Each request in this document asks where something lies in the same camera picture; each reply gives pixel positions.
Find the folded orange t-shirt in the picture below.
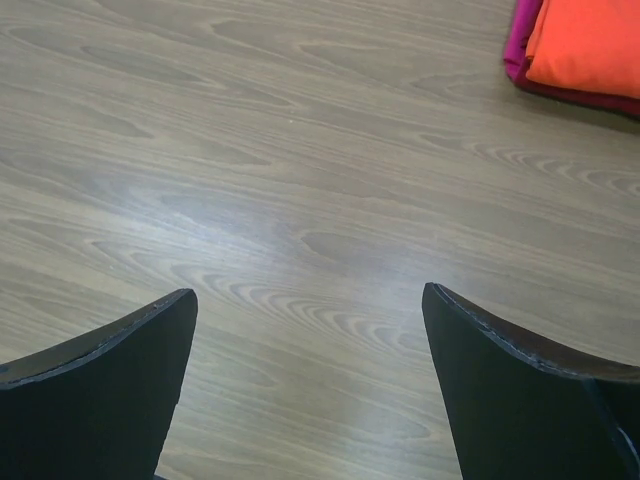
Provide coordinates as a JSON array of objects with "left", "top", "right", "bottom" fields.
[{"left": 526, "top": 1, "right": 639, "bottom": 99}]

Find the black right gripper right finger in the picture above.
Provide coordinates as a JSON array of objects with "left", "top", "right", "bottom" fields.
[{"left": 422, "top": 283, "right": 639, "bottom": 479}]

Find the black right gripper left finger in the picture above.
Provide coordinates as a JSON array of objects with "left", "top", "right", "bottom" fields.
[{"left": 1, "top": 289, "right": 198, "bottom": 479}]

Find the folded dark red t-shirt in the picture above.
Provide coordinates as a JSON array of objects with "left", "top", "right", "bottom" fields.
[{"left": 503, "top": 0, "right": 639, "bottom": 119}]

